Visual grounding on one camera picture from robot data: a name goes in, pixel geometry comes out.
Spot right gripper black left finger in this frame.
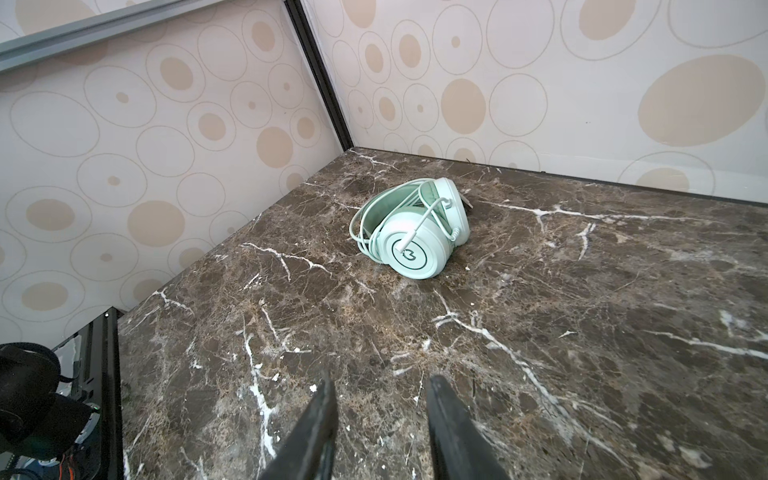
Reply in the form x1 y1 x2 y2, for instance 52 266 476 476
259 377 338 480

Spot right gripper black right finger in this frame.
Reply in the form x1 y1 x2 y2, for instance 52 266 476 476
426 375 510 480

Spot mint green headphones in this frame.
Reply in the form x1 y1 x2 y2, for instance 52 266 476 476
349 177 471 280

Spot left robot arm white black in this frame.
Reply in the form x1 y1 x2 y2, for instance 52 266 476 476
1 342 95 460

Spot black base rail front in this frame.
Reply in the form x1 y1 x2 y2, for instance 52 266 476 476
54 307 125 479

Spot black frame post left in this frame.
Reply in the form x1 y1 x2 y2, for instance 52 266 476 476
284 0 354 151

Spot aluminium rail left wall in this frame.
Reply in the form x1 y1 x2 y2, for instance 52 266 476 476
1 0 219 73

